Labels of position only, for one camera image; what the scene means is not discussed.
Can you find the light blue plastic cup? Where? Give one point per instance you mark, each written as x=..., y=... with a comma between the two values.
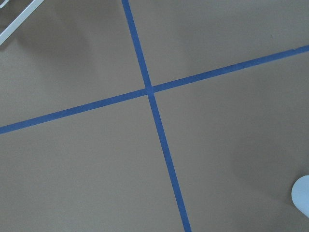
x=300, y=195

